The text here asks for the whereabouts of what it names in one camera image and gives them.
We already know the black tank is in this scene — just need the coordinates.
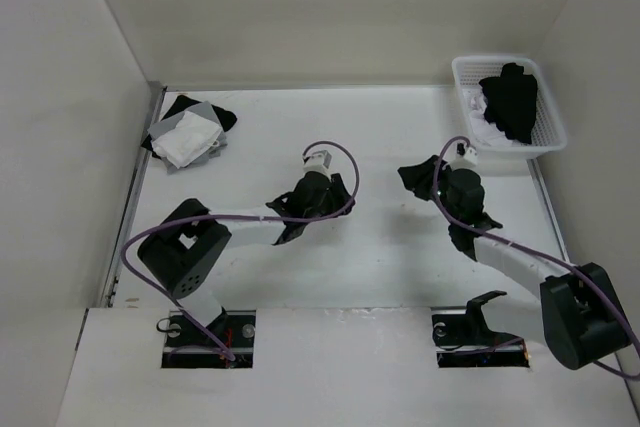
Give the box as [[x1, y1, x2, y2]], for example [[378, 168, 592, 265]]
[[141, 94, 237, 152], [479, 62, 538, 145]]

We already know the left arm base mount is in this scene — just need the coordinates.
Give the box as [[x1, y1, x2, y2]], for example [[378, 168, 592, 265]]
[[156, 311, 257, 370]]

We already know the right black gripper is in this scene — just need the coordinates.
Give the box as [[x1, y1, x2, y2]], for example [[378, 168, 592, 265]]
[[397, 154, 458, 224]]

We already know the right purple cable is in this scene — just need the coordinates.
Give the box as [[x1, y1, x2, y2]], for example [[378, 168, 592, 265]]
[[432, 135, 640, 380]]

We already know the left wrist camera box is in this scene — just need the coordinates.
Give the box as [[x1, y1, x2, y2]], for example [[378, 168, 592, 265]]
[[303, 150, 332, 178]]

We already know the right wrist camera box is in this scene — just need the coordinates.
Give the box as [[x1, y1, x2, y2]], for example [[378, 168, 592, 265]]
[[450, 142, 479, 170]]

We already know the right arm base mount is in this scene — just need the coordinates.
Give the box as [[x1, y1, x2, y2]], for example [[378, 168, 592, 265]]
[[431, 290, 529, 369]]

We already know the purple cable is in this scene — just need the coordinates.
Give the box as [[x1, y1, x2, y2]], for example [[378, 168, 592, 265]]
[[432, 135, 640, 380], [122, 141, 361, 364]]

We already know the folded white tank top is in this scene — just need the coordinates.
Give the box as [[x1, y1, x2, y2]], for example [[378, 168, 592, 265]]
[[151, 112, 223, 168]]

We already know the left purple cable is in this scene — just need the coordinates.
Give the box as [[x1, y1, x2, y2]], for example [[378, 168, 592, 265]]
[[122, 141, 361, 364]]

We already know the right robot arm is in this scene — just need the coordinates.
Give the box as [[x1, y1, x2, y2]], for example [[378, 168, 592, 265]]
[[398, 155, 639, 370]]

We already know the white tank top in basket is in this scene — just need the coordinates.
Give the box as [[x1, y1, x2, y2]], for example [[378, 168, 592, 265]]
[[467, 93, 515, 147]]

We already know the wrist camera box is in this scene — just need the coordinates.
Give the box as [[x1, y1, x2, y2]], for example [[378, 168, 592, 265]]
[[450, 142, 479, 170], [303, 150, 332, 178]]

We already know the white plastic basket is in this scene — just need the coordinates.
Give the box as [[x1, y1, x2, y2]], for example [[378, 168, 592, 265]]
[[451, 54, 567, 160]]

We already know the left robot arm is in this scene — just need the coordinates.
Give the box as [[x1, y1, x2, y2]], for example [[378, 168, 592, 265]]
[[137, 171, 355, 346]]

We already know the folded black tank top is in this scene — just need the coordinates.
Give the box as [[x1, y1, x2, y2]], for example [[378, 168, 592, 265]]
[[141, 94, 237, 152]]

